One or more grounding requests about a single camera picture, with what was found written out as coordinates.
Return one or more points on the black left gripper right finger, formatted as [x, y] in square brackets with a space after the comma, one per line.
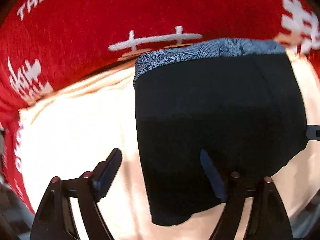
[253, 206]

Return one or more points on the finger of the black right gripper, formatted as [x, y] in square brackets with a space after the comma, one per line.
[313, 132]

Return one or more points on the black shorts with grey waistband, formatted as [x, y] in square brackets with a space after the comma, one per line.
[210, 109]

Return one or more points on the red blanket with white lettering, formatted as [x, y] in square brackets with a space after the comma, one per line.
[47, 45]

